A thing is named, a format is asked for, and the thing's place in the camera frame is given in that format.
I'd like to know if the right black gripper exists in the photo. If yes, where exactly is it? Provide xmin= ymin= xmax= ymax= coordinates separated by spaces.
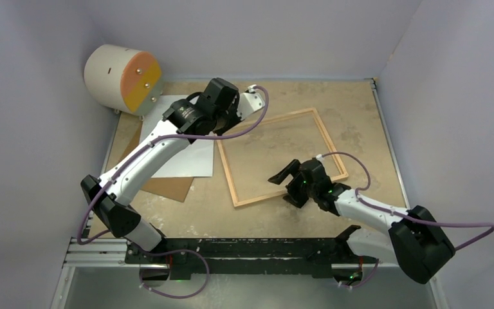
xmin=268 ymin=160 xmax=317 ymax=209

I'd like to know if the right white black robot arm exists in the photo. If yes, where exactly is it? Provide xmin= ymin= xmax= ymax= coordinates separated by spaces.
xmin=268 ymin=158 xmax=456 ymax=284

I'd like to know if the glossy printed photo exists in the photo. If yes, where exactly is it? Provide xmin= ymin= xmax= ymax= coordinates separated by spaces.
xmin=139 ymin=95 xmax=214 ymax=178

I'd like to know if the wooden picture frame with glass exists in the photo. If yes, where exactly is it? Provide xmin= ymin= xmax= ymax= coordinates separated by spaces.
xmin=216 ymin=108 xmax=349 ymax=207

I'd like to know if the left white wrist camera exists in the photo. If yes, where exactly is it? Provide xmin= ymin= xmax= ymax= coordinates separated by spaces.
xmin=237 ymin=84 xmax=266 ymax=122

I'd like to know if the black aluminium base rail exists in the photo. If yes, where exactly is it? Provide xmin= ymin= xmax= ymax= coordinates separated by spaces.
xmin=62 ymin=237 xmax=401 ymax=283

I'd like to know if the white cylindrical drum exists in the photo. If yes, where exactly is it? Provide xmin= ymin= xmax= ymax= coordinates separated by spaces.
xmin=84 ymin=44 xmax=164 ymax=117

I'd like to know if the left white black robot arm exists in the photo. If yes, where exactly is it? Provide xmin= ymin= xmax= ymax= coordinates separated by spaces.
xmin=80 ymin=78 xmax=266 ymax=263

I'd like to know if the brown cardboard backing board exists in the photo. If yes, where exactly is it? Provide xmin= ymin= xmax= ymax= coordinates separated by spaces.
xmin=120 ymin=124 xmax=194 ymax=202

